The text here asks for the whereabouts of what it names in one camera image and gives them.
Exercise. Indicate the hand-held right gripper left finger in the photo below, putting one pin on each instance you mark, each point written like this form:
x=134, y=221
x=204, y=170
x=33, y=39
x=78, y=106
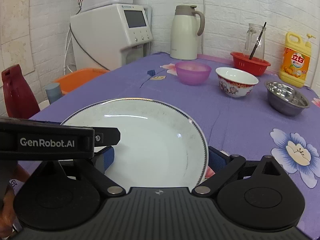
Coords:
x=106, y=158

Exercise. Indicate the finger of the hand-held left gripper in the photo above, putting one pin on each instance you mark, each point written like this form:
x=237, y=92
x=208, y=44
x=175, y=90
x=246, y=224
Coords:
x=107, y=136

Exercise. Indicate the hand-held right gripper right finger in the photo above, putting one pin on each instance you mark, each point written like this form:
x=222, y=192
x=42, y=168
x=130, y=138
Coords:
x=215, y=158

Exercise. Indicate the white plate with dark rim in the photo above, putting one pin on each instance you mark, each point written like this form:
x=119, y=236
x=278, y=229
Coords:
x=150, y=142

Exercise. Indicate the person's left forearm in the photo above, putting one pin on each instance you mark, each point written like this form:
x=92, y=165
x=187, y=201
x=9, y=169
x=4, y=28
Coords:
x=7, y=205

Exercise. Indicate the purple floral tablecloth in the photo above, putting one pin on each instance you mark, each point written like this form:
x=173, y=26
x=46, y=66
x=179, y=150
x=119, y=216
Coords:
x=225, y=122

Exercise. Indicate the blue-grey cup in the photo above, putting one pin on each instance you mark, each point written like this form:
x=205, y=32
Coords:
x=53, y=92

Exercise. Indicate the dark red bottle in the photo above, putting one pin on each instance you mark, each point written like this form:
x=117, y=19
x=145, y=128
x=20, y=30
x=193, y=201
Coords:
x=18, y=95

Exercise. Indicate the orange plastic basin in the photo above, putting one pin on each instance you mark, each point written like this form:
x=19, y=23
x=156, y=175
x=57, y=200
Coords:
x=77, y=78

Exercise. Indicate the white ceramic bowl red pattern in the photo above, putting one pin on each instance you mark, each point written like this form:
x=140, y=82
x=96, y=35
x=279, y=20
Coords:
x=235, y=87

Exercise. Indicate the purple plastic bowl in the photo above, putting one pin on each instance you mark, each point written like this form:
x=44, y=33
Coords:
x=193, y=73

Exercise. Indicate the stainless steel bowl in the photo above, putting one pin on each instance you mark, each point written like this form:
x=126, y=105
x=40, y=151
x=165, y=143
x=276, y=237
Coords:
x=285, y=100

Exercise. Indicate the red plastic basket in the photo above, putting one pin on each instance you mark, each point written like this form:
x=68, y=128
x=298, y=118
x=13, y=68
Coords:
x=250, y=66

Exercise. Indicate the white water dispenser with screen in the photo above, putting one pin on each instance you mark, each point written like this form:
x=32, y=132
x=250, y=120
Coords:
x=100, y=37

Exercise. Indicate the beige marble board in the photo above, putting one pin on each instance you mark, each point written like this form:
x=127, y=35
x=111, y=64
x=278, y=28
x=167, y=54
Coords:
x=15, y=30

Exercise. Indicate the yellow detergent bottle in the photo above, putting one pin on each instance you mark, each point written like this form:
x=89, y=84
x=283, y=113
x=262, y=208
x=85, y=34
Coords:
x=295, y=62

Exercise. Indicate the clear glass jar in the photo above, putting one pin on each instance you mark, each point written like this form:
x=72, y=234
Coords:
x=253, y=38

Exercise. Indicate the cream thermos jug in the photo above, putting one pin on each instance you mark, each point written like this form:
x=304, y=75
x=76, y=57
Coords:
x=183, y=35

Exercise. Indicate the dark thin stick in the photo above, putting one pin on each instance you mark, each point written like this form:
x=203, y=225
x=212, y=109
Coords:
x=258, y=38

